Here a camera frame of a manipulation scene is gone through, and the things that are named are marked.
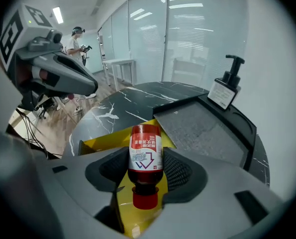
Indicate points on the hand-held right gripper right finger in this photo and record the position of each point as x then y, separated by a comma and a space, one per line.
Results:
212, 208

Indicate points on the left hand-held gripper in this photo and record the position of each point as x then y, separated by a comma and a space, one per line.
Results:
12, 34

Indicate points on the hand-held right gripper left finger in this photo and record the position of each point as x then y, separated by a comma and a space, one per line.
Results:
75, 195

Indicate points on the yellow and grey box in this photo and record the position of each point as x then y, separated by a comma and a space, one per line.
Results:
200, 131

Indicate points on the red bottle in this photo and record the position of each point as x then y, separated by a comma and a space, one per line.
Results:
145, 158

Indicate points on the black office chair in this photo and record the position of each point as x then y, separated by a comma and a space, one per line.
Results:
44, 108

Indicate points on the white table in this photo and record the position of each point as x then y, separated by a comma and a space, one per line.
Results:
119, 63

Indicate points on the long ceiling light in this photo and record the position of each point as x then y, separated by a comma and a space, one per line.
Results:
57, 15

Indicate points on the round black marble table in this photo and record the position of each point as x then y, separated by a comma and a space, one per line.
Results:
128, 103

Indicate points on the white chair behind glass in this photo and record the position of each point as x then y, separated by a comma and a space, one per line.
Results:
187, 70

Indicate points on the black pump bottle white label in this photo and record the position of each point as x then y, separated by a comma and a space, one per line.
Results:
223, 91

